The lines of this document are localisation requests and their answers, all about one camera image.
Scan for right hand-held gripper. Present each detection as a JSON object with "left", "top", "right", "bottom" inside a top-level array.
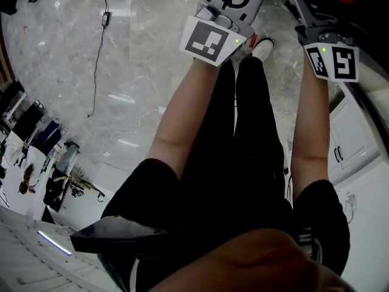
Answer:
[{"left": 281, "top": 0, "right": 360, "bottom": 82}]

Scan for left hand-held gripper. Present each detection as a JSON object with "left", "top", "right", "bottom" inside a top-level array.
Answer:
[{"left": 179, "top": 0, "right": 271, "bottom": 68}]

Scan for person's right forearm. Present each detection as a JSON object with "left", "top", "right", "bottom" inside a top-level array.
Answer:
[{"left": 290, "top": 68, "right": 332, "bottom": 161}]

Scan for person's left forearm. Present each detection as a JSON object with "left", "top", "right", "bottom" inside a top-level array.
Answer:
[{"left": 151, "top": 57, "right": 237, "bottom": 152}]

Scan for person's white shoe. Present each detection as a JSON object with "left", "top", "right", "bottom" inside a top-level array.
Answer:
[{"left": 250, "top": 38, "right": 274, "bottom": 63}]

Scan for person's black trousers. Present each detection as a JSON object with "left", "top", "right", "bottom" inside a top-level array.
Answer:
[{"left": 182, "top": 56, "right": 289, "bottom": 194}]

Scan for white cabinet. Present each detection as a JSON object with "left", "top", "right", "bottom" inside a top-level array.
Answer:
[{"left": 328, "top": 86, "right": 389, "bottom": 292}]

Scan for person's black shirt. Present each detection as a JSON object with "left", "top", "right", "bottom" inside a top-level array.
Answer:
[{"left": 100, "top": 158, "right": 352, "bottom": 292}]

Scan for brown curved step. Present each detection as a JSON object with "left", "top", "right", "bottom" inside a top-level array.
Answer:
[{"left": 0, "top": 26, "right": 16, "bottom": 86}]

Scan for ceiling light strip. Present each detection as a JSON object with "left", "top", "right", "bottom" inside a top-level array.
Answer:
[{"left": 36, "top": 230, "right": 73, "bottom": 257}]

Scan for black power adapter cable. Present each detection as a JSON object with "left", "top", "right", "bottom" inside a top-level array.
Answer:
[{"left": 85, "top": 0, "right": 114, "bottom": 118}]

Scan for white charger cable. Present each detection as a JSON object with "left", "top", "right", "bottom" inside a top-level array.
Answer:
[{"left": 102, "top": 106, "right": 167, "bottom": 152}]

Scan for coiled white cord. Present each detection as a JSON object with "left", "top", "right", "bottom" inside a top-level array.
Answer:
[{"left": 344, "top": 193, "right": 357, "bottom": 223}]

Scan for black head mount plate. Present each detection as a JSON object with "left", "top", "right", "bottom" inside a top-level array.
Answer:
[{"left": 69, "top": 214, "right": 171, "bottom": 256}]

